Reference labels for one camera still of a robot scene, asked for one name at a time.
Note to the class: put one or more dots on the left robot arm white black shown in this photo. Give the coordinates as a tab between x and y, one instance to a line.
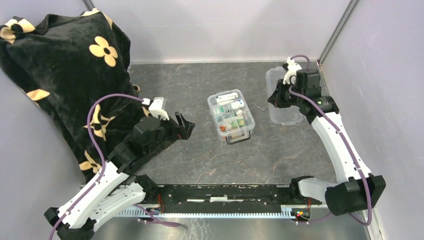
100	199

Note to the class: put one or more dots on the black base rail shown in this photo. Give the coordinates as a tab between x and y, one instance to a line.
226	198

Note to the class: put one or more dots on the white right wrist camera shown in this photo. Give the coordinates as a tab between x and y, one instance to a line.
291	68

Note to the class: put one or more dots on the green small medicine box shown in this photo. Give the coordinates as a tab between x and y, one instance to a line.
233	124

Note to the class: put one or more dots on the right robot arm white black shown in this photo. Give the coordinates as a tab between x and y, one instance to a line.
295	95

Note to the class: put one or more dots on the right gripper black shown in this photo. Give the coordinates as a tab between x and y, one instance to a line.
276	98

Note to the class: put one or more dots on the clear box lid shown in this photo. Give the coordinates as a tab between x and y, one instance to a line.
284	116

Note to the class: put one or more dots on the black blanket with cream flowers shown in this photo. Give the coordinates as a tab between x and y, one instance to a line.
76	70

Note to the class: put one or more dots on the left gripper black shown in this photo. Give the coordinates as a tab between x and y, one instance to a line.
183	131

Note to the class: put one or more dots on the clear first aid box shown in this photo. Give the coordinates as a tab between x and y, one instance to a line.
232	129

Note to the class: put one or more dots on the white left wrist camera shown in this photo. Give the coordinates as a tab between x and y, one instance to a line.
156	107

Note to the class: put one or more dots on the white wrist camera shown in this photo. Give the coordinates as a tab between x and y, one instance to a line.
156	107
291	68

